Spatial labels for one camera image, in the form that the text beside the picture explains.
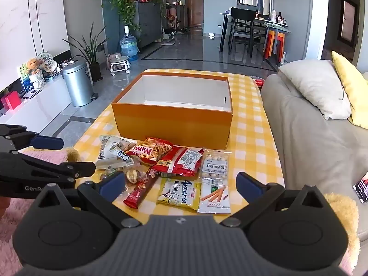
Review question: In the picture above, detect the clear packet of white balls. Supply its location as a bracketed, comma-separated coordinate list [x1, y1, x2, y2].
[200, 149, 230, 181]

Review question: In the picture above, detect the brown wooden door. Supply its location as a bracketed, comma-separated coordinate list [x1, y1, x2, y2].
[186, 0, 205, 29]

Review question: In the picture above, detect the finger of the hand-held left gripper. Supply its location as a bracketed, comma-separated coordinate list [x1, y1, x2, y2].
[0, 152, 96, 184]
[0, 124, 64, 153]

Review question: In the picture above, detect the trailing green pothos plant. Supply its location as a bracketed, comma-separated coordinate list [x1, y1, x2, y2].
[110, 0, 145, 33]

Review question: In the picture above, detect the orange stool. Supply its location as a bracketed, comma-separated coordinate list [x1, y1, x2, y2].
[272, 32, 286, 64]
[263, 30, 277, 60]

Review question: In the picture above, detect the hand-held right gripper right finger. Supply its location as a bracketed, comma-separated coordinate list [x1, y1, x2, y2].
[220, 172, 328, 230]

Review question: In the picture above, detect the small green snack packet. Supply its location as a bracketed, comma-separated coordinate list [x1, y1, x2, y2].
[101, 166, 125, 180]

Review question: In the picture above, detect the white low cabinet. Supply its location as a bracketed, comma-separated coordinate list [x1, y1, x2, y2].
[0, 76, 72, 148]

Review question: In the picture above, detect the long red wafer packet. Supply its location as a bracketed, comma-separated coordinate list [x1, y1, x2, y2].
[123, 169, 161, 209]

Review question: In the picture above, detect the white packet with orange sticks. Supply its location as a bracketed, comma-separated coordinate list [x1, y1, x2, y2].
[197, 178, 232, 214]

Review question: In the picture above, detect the red snack bag white label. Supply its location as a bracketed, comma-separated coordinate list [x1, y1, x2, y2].
[151, 147, 204, 178]

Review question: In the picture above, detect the blue water jug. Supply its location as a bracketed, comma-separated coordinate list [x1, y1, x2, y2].
[120, 26, 140, 61]

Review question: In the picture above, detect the black dining chair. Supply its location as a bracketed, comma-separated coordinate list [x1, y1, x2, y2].
[228, 7, 258, 58]

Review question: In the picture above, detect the red box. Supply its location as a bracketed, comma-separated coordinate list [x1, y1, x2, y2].
[1, 90, 22, 110]

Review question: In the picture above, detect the grey sofa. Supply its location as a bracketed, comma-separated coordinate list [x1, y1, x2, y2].
[260, 59, 368, 205]

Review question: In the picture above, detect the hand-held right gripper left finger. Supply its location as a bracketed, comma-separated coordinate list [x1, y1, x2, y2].
[32, 171, 141, 230]

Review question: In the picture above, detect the small white wheeled stool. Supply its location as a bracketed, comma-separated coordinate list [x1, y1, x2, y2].
[107, 52, 130, 77]

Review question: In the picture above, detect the grey sideboard cabinet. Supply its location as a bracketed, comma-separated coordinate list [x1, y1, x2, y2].
[134, 1, 163, 48]

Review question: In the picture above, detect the silver pedal trash can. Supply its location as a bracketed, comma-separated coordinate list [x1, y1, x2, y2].
[62, 60, 94, 107]

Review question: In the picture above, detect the yellow white snack packet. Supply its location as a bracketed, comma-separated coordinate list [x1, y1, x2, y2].
[157, 177, 202, 211]

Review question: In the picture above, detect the small clear candy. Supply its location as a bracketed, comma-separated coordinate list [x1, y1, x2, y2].
[126, 169, 142, 184]

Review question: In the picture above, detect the yellow pillow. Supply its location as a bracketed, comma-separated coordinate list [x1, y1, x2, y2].
[331, 51, 368, 130]

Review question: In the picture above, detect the yellow fluffy cloth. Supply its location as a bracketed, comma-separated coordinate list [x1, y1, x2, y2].
[323, 193, 362, 268]

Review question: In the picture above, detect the dining table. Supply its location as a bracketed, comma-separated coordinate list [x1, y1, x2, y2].
[219, 11, 292, 61]

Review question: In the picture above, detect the yellow checked tablecloth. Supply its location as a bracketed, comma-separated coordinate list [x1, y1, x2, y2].
[73, 69, 286, 225]

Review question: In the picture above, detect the teddy bear toy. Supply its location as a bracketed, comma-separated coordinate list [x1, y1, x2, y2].
[26, 58, 42, 76]

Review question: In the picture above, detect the potted long-leaf plant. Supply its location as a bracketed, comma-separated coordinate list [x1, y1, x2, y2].
[63, 22, 107, 83]

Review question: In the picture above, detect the white pillow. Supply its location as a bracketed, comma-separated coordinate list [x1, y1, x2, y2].
[278, 59, 353, 121]

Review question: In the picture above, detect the grey white snack packet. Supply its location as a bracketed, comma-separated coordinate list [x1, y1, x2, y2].
[96, 135, 137, 170]

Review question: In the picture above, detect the round hand fan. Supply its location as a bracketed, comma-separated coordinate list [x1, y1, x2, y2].
[36, 52, 57, 71]

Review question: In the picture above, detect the red yellow stick snack bag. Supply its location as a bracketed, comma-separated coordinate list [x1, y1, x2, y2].
[126, 137, 174, 166]

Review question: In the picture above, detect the pink fluffy rug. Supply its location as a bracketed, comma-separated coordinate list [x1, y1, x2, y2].
[0, 146, 82, 276]

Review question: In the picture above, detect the smartphone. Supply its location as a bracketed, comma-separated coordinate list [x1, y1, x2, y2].
[353, 172, 368, 205]

